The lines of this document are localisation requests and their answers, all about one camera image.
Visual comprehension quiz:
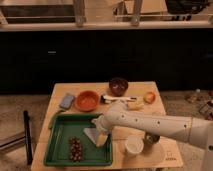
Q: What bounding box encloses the grey towel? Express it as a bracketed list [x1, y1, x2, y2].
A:
[83, 128, 98, 144]

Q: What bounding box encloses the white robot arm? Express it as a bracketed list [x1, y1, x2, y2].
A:
[93, 101, 213, 171]

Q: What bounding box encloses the orange red bowl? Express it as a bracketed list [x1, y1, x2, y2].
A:
[74, 90, 99, 112]

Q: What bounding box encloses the dark brown bowl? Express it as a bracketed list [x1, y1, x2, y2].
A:
[109, 77, 128, 96]

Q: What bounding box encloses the red grape bunch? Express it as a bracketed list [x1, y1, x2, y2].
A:
[69, 137, 83, 162]

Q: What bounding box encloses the white cup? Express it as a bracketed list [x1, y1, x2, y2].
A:
[124, 135, 144, 156]

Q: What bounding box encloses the wooden table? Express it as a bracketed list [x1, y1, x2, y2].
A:
[31, 83, 183, 171]

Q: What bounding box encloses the green plastic tray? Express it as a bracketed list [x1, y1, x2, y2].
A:
[43, 114, 113, 167]

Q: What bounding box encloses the blue sponge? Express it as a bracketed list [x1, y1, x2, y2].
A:
[59, 94, 75, 109]

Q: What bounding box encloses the orange fruit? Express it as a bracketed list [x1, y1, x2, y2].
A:
[144, 92, 156, 104]

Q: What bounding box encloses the black table leg bar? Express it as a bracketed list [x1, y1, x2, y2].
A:
[23, 110, 33, 165]

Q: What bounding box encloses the white handled brush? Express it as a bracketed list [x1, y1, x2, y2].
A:
[101, 95, 137, 103]

